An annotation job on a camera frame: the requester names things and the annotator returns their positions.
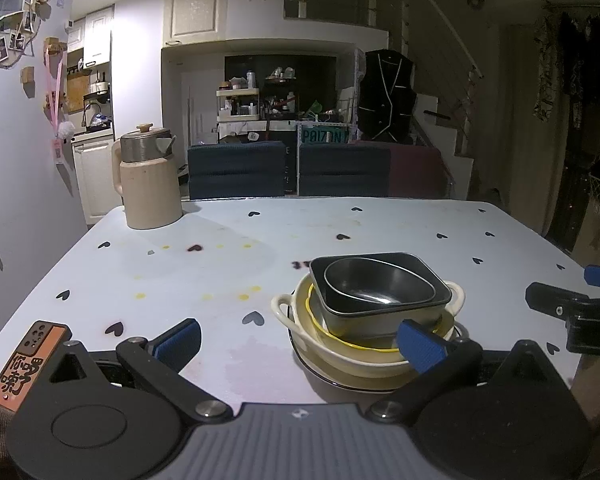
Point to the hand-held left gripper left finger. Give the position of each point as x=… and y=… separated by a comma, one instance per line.
x=180, y=342

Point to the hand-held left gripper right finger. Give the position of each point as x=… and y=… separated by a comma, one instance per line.
x=420, y=344

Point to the large rectangular steel tray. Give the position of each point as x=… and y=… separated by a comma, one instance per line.
x=360, y=322

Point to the small rectangular steel tray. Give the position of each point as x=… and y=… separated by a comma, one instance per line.
x=380, y=280

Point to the white plate with black rim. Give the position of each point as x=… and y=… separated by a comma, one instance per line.
x=350, y=385

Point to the white floral bowl yellow rim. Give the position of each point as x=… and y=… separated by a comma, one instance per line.
x=314, y=312

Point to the beige kettle with steel lid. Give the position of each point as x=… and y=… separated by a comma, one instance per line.
x=147, y=185

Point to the pink chair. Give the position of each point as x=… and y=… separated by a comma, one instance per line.
x=415, y=170

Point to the dark blue chair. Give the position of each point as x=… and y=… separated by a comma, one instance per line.
x=345, y=170
x=237, y=170

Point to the white kitchen cabinets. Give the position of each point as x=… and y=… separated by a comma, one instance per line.
x=97, y=180

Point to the staircase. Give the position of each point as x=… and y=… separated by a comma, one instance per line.
x=445, y=150

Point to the hanging dark clothes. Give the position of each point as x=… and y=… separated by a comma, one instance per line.
x=575, y=60

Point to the teal sign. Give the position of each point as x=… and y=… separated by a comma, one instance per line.
x=325, y=136

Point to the cream storage trolley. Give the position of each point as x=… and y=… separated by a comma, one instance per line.
x=237, y=105

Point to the black vest with white trim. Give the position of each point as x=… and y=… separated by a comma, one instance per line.
x=387, y=95

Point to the dark cluttered shelf unit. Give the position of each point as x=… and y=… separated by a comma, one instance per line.
x=280, y=90

